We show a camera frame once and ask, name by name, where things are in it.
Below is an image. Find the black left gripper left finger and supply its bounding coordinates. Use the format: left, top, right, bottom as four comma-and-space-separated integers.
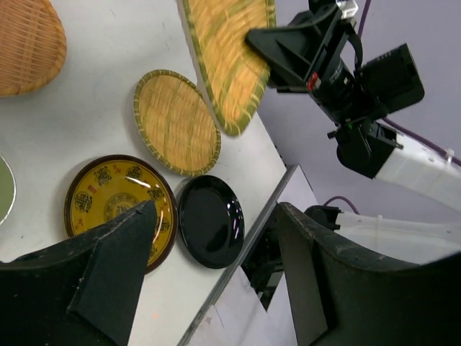
1, 201, 157, 345

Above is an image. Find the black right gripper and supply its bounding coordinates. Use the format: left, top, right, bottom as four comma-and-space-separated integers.
245, 6, 425, 123

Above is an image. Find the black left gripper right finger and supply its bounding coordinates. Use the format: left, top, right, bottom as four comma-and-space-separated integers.
275, 203, 460, 345

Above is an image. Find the square green-rimmed bamboo tray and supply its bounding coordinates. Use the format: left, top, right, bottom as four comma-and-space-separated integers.
176, 0, 276, 137

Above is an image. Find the round orange woven plate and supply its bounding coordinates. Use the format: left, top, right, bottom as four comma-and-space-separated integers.
1, 1, 67, 97

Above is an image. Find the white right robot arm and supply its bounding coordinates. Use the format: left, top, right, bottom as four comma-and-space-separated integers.
246, 1, 460, 210

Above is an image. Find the yellow ornate round plate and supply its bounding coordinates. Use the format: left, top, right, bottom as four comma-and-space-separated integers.
64, 154, 179, 272

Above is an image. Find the round green-rimmed bamboo plate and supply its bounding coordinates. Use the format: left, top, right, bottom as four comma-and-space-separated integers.
133, 69, 221, 177

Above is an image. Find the green square panda dish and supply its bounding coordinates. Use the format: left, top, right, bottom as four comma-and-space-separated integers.
0, 156, 17, 224

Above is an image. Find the black round plate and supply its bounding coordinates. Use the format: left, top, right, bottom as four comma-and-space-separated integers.
178, 175, 245, 269

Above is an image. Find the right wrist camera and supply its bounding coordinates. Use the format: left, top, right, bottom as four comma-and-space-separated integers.
335, 0, 359, 19

